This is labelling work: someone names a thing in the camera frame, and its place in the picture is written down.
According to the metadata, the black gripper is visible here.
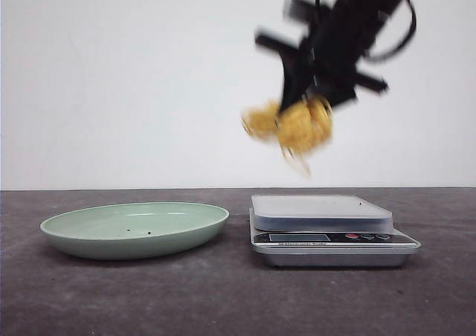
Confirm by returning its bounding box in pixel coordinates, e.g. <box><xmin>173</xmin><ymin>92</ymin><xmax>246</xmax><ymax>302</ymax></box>
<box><xmin>255</xmin><ymin>0</ymin><xmax>417</xmax><ymax>113</ymax></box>

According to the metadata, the yellow vermicelli bundle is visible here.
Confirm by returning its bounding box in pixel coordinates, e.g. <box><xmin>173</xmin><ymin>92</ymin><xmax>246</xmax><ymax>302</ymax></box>
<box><xmin>241</xmin><ymin>96</ymin><xmax>333</xmax><ymax>176</ymax></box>

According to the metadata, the silver digital kitchen scale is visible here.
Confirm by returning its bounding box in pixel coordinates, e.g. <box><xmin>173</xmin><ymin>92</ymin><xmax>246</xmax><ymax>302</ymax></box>
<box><xmin>249</xmin><ymin>194</ymin><xmax>421</xmax><ymax>268</ymax></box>

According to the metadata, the green shallow plate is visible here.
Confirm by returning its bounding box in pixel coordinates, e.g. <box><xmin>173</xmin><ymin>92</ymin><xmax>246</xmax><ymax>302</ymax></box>
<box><xmin>39</xmin><ymin>201</ymin><xmax>230</xmax><ymax>260</ymax></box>

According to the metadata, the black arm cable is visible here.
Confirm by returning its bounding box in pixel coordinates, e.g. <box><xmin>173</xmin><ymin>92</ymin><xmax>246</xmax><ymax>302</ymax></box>
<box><xmin>364</xmin><ymin>0</ymin><xmax>419</xmax><ymax>64</ymax></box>

